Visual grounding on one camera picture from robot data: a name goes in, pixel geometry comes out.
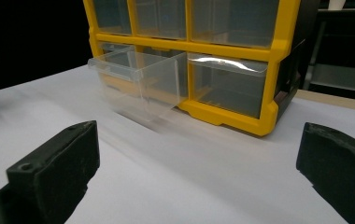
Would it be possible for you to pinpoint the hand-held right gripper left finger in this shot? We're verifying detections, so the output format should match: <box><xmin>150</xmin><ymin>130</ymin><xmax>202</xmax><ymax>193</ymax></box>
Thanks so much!
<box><xmin>0</xmin><ymin>119</ymin><xmax>101</xmax><ymax>224</ymax></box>

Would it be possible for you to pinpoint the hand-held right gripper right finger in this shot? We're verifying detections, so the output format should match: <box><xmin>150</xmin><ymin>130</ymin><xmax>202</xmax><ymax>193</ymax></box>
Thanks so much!
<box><xmin>295</xmin><ymin>121</ymin><xmax>355</xmax><ymax>224</ymax></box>

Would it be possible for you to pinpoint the clear plastic drawer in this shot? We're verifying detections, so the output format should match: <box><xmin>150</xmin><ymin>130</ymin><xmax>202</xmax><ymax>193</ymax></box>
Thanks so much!
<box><xmin>191</xmin><ymin>0</ymin><xmax>280</xmax><ymax>49</ymax></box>
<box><xmin>187</xmin><ymin>52</ymin><xmax>269</xmax><ymax>119</ymax></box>
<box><xmin>134</xmin><ymin>0</ymin><xmax>188</xmax><ymax>40</ymax></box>
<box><xmin>87</xmin><ymin>49</ymin><xmax>189</xmax><ymax>123</ymax></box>
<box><xmin>92</xmin><ymin>0</ymin><xmax>133</xmax><ymax>35</ymax></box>

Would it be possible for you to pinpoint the yellow drawer organizer cabinet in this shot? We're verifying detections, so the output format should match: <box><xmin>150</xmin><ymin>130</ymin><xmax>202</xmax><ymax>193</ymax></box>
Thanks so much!
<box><xmin>82</xmin><ymin>0</ymin><xmax>321</xmax><ymax>137</ymax></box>

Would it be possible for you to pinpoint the metal stand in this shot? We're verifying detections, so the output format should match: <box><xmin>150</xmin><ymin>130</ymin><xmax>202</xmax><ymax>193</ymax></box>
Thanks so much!
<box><xmin>302</xmin><ymin>7</ymin><xmax>355</xmax><ymax>94</ymax></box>

